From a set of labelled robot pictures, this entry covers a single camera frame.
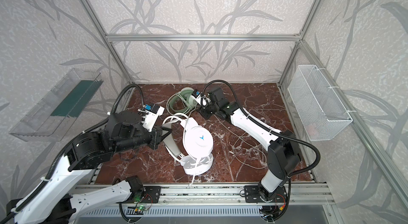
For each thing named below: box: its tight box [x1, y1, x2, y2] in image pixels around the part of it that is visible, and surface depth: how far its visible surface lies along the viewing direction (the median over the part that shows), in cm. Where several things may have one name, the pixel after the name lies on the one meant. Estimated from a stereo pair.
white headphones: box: [161, 112, 215, 176], surface depth 50 cm
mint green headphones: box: [166, 87, 199, 116], surface depth 107 cm
